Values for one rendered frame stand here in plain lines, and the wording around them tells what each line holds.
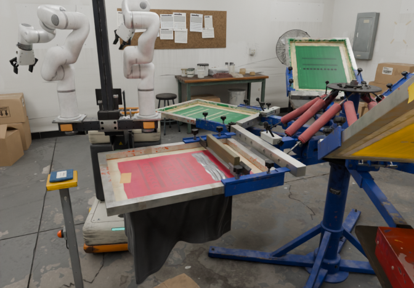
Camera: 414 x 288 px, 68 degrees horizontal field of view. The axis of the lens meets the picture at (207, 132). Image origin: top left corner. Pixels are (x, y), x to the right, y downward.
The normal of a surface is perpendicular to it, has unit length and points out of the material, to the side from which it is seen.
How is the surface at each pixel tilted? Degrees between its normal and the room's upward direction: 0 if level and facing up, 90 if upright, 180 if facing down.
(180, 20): 88
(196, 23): 88
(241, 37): 90
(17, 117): 90
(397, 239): 0
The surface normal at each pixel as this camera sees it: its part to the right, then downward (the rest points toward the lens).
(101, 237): 0.12, 0.32
